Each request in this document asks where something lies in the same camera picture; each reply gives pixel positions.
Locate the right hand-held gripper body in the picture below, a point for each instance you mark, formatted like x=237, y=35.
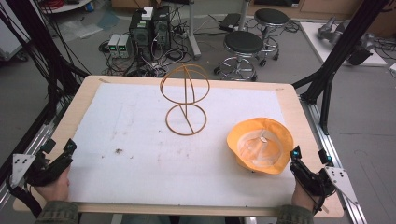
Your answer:
x=334, y=180

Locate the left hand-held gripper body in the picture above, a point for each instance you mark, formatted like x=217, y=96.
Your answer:
x=37, y=174

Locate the orange bucket hat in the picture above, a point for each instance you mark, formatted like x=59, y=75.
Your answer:
x=260, y=146

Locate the person's left hand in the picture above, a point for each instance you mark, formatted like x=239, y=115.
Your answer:
x=54, y=188

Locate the person's right hand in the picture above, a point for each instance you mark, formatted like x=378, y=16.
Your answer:
x=303, y=197

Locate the white table mat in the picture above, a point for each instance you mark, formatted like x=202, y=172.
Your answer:
x=140, y=140

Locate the white power supply unit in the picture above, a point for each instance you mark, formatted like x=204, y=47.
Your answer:
x=125, y=46
x=113, y=45

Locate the clear plastic sheet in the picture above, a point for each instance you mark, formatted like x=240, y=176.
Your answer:
x=79, y=31

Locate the white floor board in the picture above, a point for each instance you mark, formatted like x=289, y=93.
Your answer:
x=314, y=40

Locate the black round stool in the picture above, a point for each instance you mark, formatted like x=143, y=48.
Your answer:
x=243, y=43
x=271, y=17

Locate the black computer tower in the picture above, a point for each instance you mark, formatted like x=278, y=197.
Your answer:
x=140, y=34
x=162, y=29

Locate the small white box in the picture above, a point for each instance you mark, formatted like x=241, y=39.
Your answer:
x=147, y=13

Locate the black flat floor device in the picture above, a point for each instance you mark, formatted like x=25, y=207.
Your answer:
x=229, y=21

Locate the grey metal stand leg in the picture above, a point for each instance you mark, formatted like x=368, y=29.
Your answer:
x=193, y=34

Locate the aluminium rail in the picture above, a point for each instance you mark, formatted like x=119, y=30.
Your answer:
x=334, y=155
x=34, y=140

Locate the black metal frame strut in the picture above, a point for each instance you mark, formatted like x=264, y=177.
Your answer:
x=339, y=53

